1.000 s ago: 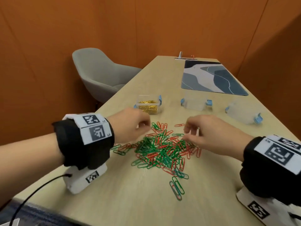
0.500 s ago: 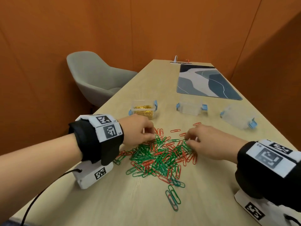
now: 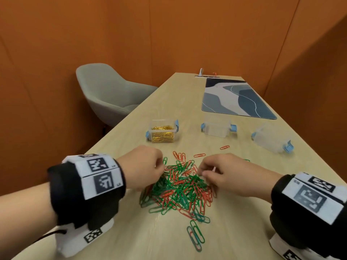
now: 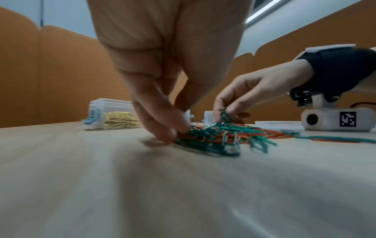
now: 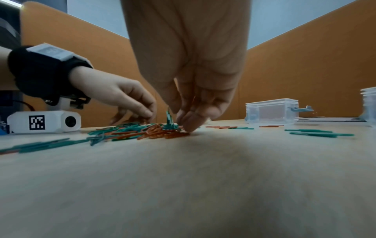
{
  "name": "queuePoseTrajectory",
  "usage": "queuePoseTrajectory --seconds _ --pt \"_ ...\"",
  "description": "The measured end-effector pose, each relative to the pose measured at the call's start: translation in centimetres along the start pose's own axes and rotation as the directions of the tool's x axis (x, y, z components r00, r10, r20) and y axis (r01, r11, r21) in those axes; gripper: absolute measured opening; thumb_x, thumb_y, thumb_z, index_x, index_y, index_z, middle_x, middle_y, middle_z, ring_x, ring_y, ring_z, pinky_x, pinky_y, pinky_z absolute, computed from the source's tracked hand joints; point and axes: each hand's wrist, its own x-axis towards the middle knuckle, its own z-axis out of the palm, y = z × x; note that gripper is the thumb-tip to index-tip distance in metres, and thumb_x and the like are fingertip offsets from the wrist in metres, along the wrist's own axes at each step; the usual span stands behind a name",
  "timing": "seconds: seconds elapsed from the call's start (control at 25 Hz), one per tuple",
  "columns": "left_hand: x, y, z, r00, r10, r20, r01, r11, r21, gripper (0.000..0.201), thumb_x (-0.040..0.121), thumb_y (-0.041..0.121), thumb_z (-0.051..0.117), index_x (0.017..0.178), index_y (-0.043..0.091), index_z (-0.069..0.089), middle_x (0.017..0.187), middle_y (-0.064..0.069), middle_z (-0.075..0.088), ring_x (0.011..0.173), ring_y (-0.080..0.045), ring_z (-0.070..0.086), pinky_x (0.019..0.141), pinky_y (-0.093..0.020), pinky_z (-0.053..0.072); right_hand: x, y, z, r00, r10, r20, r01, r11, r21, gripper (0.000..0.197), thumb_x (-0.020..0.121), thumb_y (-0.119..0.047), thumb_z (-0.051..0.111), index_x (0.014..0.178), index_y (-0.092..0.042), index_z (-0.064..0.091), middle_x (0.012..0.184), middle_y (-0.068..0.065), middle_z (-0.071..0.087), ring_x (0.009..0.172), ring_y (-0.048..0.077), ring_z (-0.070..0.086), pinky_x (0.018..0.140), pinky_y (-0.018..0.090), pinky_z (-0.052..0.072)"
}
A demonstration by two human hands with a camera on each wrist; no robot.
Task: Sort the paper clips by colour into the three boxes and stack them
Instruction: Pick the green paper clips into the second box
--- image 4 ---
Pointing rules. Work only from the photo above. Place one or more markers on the pile of colored paper clips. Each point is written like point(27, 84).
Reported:
point(214, 137)

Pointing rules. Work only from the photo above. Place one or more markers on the person's right hand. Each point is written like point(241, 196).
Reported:
point(264, 83)

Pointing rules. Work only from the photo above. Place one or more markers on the transparent box with blue latches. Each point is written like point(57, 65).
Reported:
point(209, 117)
point(114, 105)
point(188, 116)

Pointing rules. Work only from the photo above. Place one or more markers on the clear plastic lid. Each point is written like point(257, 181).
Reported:
point(279, 124)

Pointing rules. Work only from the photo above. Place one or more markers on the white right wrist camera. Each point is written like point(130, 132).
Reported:
point(323, 120)

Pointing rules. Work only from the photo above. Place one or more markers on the person's left hand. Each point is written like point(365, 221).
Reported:
point(176, 34)

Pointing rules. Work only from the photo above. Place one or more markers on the ceiling light strip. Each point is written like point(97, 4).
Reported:
point(261, 11)

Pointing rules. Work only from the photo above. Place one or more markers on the sorted heap of gold clips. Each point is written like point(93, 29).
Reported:
point(122, 119)

